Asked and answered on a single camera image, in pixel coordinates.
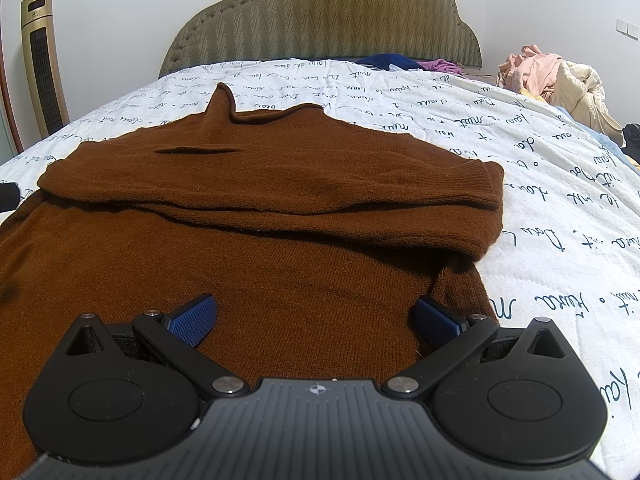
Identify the white wall switch right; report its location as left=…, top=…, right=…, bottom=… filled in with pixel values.
left=615, top=18, right=640, bottom=40

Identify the olive upholstered headboard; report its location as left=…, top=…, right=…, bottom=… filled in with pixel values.
left=160, top=0, right=483, bottom=76

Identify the pink garment pile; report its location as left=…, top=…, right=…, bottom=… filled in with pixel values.
left=497, top=44, right=563, bottom=102

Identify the white quilt with blue script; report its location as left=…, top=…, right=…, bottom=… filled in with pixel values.
left=1, top=60, right=639, bottom=479

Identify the purple garment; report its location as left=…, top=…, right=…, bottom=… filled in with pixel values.
left=416, top=58, right=463, bottom=76

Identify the gold tower air conditioner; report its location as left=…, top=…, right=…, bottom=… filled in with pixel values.
left=21, top=0, right=70, bottom=139

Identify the cream satin garment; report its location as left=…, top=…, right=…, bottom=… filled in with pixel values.
left=549, top=61, right=625, bottom=148

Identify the brown knit sweater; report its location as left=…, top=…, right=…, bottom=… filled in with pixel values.
left=1, top=86, right=503, bottom=479

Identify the glass door with red frame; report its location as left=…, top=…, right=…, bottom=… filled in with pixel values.
left=0, top=49, right=24, bottom=154

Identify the dark patterned garment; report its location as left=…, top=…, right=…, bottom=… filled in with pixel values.
left=623, top=124, right=640, bottom=164

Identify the navy blue garment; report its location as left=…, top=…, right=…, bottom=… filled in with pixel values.
left=356, top=53, right=423, bottom=72

